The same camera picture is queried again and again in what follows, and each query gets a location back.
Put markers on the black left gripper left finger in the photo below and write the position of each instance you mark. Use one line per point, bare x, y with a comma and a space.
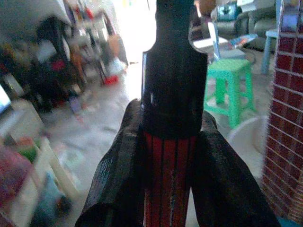
113, 170

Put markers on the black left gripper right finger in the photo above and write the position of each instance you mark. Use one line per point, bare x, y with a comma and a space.
227, 175

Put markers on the white plastic bucket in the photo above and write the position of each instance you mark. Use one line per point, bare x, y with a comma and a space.
248, 134

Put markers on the red brick tiled pillar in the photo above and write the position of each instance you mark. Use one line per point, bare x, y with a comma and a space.
285, 123

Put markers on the white low table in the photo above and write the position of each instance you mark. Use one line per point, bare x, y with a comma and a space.
30, 151

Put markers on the red plastic box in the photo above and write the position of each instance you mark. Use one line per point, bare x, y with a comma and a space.
110, 80

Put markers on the green plastic stool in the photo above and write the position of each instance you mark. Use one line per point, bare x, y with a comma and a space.
233, 80

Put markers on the black chair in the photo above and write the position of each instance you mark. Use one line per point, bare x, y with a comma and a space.
50, 61

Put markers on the light blue plastic chair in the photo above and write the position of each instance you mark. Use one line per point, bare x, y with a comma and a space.
214, 40

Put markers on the grey green sofa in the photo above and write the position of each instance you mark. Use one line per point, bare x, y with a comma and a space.
253, 21

